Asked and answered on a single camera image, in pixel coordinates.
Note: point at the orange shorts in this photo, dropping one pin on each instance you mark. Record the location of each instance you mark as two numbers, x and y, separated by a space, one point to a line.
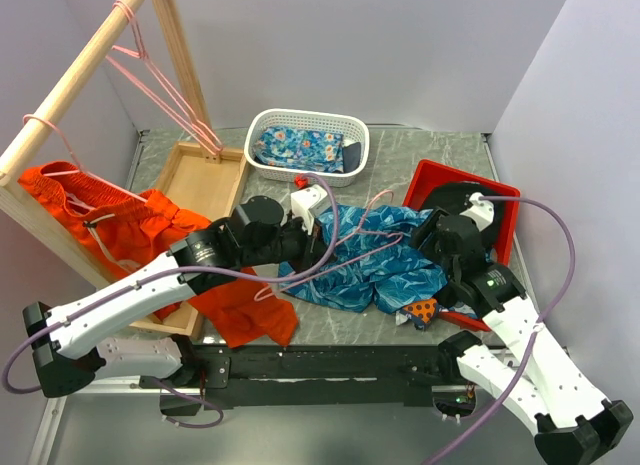
125 232

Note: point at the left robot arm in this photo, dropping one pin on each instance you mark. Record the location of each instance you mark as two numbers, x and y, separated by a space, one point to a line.
73 345

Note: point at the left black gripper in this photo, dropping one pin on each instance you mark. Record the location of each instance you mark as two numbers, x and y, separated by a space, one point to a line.
313 246

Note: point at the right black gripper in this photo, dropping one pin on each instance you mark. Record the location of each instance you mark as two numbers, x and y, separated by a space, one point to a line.
430 225

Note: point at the dark blue folded cloth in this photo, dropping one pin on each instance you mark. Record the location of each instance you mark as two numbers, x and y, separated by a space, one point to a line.
351 157

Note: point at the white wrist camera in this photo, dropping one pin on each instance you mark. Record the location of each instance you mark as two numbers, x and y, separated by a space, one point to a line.
308 204
479 210

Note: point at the blue shark print shorts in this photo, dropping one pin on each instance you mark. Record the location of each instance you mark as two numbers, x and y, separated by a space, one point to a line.
422 278

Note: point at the black garment in bin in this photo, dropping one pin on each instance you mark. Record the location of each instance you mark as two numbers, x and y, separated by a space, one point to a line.
453 197

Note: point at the white plastic basket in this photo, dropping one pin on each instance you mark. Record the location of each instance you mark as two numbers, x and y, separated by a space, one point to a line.
352 129

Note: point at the pink hanger holding orange shorts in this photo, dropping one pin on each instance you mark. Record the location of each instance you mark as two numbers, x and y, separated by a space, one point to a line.
80 168

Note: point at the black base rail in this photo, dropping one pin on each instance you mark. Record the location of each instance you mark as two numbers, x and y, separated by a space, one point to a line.
261 375

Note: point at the red plastic bin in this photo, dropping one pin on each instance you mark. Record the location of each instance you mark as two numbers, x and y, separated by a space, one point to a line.
429 175

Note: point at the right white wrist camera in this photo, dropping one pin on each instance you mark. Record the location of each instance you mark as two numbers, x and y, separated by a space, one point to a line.
479 210

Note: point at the wooden clothes rack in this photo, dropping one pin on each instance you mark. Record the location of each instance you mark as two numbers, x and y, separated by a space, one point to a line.
210 185

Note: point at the blue floral cloth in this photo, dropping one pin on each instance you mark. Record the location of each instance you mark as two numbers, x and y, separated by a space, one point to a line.
300 149

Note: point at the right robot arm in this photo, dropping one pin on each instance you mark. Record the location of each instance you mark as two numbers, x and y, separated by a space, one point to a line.
571 420

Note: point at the aluminium frame rail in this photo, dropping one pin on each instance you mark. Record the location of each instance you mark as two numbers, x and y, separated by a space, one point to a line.
113 421

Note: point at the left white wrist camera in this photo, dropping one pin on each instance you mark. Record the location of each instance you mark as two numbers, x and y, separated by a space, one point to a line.
308 204

